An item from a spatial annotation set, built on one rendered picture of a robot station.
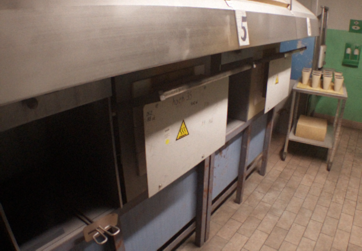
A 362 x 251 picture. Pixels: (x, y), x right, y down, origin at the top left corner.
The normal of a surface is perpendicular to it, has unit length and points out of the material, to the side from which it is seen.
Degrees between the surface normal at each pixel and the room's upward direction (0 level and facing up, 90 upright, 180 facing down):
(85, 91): 90
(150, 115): 90
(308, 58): 90
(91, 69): 80
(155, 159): 90
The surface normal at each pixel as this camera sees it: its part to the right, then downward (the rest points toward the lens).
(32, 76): 0.78, 0.04
